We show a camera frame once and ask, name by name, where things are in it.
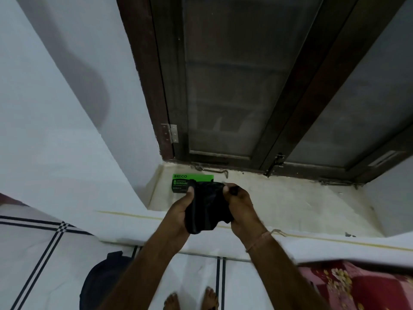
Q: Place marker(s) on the person's left hand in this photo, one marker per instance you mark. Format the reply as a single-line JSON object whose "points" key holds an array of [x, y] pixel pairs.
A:
{"points": [[176, 216]]}

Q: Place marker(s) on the person's right hand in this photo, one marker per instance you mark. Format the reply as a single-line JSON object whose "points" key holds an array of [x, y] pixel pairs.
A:
{"points": [[247, 213]]}

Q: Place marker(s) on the person's left thumb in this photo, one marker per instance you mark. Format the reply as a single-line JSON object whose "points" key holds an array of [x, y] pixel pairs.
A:
{"points": [[190, 194]]}

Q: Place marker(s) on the person's right thumb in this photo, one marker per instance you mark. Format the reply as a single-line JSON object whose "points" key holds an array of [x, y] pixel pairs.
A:
{"points": [[226, 189]]}

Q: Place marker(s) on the black plastic garbage bag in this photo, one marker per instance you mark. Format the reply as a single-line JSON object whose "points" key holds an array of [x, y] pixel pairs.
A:
{"points": [[208, 209]]}

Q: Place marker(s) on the person's left forearm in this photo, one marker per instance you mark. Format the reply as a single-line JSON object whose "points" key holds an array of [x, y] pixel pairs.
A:
{"points": [[145, 271]]}

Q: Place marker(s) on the person's right forearm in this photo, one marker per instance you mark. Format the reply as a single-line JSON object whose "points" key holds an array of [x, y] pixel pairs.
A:
{"points": [[280, 274]]}

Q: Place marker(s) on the green garbage bag box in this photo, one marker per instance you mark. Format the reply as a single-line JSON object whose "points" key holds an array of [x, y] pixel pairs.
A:
{"points": [[180, 182]]}

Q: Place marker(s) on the metal window hook latch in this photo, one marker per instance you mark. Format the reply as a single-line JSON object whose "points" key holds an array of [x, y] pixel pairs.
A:
{"points": [[211, 171]]}

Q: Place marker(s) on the metal window bolt latch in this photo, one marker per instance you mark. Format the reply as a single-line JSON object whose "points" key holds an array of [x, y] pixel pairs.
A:
{"points": [[275, 163]]}

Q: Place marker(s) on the silver window hinge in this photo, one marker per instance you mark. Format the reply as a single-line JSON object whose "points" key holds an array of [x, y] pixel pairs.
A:
{"points": [[170, 133]]}

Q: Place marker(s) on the person's right foot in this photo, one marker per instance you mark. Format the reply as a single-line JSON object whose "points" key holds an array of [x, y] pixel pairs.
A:
{"points": [[211, 299]]}

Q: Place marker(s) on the person's foot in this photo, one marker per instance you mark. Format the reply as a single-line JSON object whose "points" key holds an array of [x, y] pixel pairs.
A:
{"points": [[211, 299], [172, 302]]}

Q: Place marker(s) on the person's left foot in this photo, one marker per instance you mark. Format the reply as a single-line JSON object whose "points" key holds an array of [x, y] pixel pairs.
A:
{"points": [[172, 302]]}

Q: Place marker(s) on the metal window stay bar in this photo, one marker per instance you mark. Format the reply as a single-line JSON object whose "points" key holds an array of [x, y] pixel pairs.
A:
{"points": [[338, 183]]}

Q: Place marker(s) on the black backpack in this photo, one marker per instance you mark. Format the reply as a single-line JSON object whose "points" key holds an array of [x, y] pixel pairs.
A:
{"points": [[100, 280]]}

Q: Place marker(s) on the red floral bed sheet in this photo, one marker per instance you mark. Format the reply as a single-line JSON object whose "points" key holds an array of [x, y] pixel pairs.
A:
{"points": [[361, 287]]}

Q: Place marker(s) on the dark wooden window frame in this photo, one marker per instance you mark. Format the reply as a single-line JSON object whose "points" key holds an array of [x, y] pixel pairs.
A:
{"points": [[161, 77]]}

